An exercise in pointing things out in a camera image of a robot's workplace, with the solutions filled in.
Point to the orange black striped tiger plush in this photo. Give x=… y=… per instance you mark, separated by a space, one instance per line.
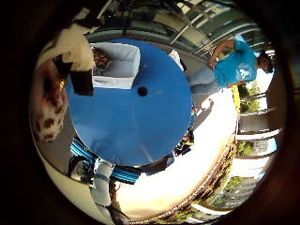
x=100 y=57

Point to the white brown-spotted plush toy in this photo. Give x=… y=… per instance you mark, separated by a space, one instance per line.
x=50 y=123

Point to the grey fabric storage container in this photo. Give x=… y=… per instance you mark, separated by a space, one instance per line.
x=122 y=67

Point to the person in blue shirt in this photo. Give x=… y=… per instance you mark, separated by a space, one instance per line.
x=237 y=68

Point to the yellow post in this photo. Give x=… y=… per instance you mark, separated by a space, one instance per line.
x=236 y=98

